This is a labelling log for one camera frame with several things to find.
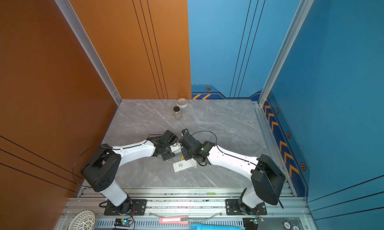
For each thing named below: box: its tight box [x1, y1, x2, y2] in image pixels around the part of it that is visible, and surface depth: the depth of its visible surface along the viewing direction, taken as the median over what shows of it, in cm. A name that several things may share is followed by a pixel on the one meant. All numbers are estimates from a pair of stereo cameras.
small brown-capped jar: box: [173, 106, 182, 121], surface depth 105 cm
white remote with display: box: [169, 142, 183, 155], surface depth 84 cm
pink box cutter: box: [159, 216, 189, 225], surface depth 71 cm
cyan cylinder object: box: [190, 223, 245, 230], surface depth 70 cm
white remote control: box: [172, 158, 197, 172], surface depth 88 cm
